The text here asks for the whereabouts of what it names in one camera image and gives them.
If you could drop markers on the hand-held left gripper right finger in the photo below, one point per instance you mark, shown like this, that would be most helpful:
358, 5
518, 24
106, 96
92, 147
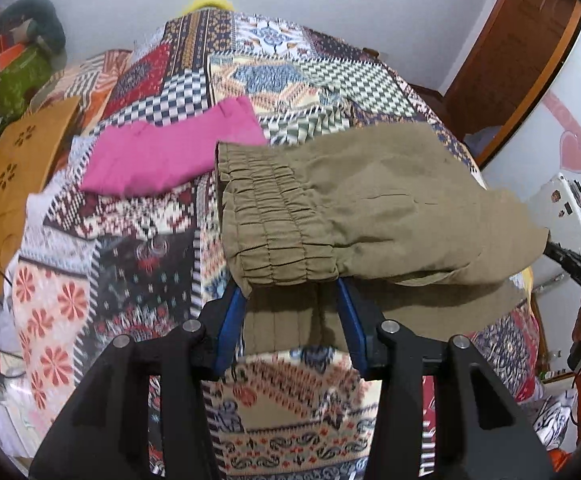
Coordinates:
348, 325

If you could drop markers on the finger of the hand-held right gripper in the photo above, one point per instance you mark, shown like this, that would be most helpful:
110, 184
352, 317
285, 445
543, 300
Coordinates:
563, 257

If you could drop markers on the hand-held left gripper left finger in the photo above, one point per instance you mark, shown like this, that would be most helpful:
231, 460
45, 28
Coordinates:
228, 330

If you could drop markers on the olive green pants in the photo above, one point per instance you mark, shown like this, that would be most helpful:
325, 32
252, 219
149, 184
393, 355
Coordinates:
370, 200

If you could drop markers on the pink pants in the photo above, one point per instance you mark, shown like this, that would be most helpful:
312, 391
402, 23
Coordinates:
160, 155

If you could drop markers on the white appliance with stickers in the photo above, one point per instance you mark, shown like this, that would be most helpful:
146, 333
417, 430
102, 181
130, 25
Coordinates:
555, 205

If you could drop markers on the white sliding wardrobe door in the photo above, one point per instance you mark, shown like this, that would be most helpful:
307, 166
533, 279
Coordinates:
535, 160

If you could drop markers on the patchwork printed blanket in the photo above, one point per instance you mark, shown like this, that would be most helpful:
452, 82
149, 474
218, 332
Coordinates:
145, 260

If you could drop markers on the wooden door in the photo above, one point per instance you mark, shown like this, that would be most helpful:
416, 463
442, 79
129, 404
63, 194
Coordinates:
515, 45

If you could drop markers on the wooden lap desk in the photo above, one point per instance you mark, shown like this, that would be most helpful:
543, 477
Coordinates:
15, 175

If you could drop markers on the orange striped blanket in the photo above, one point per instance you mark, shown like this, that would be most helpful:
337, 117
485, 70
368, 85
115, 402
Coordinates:
90, 80

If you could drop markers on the green storage bag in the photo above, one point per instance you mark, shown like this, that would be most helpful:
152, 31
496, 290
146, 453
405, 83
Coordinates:
15, 85

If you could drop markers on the yellow curved cushion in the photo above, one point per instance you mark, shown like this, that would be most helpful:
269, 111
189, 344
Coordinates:
208, 4

